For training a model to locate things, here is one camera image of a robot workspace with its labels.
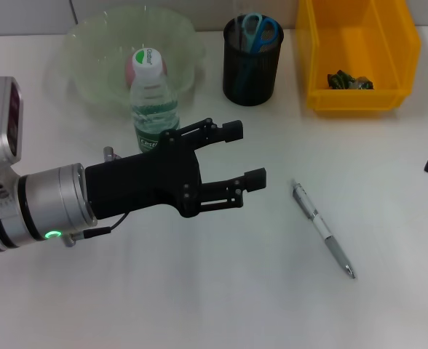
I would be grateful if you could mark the silver ballpoint pen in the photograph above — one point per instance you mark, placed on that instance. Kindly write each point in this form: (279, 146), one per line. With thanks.
(323, 232)

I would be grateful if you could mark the black mesh pen holder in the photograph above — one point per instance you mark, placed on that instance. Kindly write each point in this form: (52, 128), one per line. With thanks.
(263, 80)

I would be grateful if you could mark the blue scissors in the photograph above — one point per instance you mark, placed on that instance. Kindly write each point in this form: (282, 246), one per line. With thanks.
(254, 40)

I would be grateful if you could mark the green plastic wrapper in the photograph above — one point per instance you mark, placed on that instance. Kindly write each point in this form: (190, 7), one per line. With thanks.
(339, 80)

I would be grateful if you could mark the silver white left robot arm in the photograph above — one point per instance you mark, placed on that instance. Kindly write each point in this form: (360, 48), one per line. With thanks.
(43, 207)

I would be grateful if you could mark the pink peach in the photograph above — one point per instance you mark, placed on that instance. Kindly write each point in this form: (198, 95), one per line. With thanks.
(129, 71)

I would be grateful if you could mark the yellow plastic bin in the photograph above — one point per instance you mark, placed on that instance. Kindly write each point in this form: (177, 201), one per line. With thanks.
(359, 47)

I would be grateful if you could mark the clear green-label water bottle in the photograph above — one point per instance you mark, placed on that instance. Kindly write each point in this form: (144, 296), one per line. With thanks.
(154, 105)

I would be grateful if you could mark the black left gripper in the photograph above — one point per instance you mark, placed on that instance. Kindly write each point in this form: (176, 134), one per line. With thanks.
(141, 181)

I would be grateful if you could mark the translucent green fruit bowl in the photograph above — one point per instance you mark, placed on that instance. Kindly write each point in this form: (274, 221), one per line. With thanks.
(101, 54)

